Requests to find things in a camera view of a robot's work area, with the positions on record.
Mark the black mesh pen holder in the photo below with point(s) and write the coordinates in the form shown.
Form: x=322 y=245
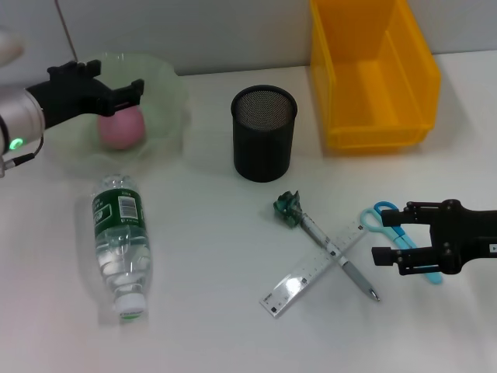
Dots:
x=264 y=155

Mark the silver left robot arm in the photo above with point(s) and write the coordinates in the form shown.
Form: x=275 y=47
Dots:
x=19 y=112

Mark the grey white pen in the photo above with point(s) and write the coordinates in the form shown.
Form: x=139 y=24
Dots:
x=355 y=274

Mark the pale green wavy bowl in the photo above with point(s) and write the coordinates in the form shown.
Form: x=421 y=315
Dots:
x=163 y=97

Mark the yellow plastic storage bin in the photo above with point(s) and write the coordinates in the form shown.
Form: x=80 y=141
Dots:
x=388 y=97

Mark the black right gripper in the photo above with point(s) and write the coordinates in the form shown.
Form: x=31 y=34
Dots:
x=466 y=237

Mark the pink peach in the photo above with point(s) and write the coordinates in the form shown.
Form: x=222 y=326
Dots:
x=120 y=132

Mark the transparent plastic ruler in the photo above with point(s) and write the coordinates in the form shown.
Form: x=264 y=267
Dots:
x=291 y=287

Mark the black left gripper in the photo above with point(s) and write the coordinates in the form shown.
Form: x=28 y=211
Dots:
x=66 y=97

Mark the blue scissors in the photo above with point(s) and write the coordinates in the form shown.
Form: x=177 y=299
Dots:
x=404 y=239

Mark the clear green-label water bottle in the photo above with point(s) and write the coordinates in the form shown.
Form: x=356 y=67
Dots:
x=116 y=217

